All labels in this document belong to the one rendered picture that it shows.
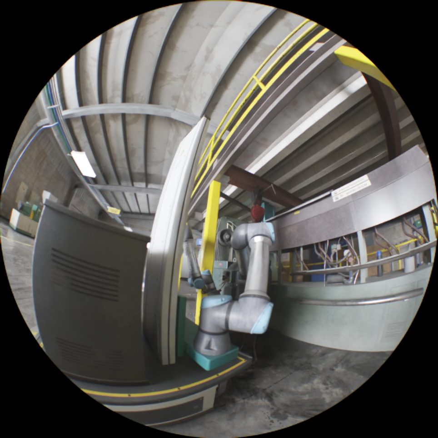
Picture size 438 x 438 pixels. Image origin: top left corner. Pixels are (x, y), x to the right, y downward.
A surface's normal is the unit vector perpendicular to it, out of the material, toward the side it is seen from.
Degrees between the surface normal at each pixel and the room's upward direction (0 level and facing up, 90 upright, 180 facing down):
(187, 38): 171
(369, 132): 90
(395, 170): 78
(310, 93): 180
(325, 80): 180
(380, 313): 90
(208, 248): 90
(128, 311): 90
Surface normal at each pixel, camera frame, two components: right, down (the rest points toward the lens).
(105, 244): 0.67, -0.22
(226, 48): -0.22, 0.89
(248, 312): -0.29, -0.78
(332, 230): -0.90, -0.22
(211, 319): -0.35, -0.33
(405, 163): -0.87, -0.41
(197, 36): 0.06, 0.95
